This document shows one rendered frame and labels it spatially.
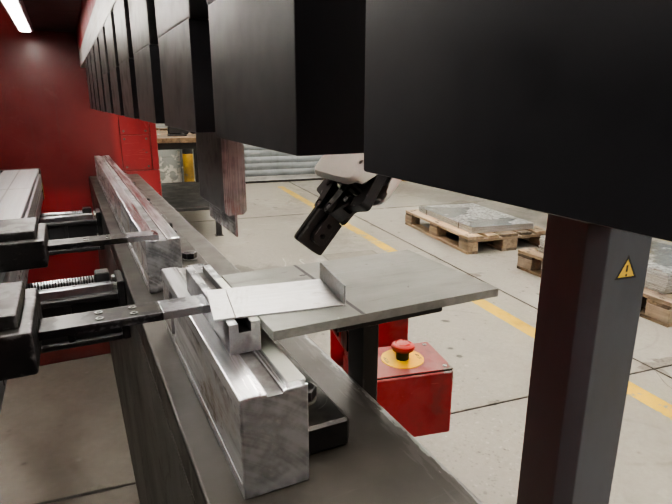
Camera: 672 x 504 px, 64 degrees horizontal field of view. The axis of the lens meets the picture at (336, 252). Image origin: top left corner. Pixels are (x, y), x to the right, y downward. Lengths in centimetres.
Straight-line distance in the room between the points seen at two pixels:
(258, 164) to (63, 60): 592
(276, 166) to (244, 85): 812
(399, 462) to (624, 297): 76
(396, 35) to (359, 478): 42
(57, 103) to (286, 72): 244
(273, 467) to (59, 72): 233
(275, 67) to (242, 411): 29
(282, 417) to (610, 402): 93
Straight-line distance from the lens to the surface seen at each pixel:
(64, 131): 267
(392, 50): 17
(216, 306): 55
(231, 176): 48
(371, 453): 55
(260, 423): 46
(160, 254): 98
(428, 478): 52
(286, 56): 24
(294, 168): 850
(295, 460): 50
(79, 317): 56
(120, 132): 268
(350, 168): 53
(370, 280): 62
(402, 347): 90
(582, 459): 132
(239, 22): 31
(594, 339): 118
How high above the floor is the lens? 120
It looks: 16 degrees down
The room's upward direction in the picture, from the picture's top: straight up
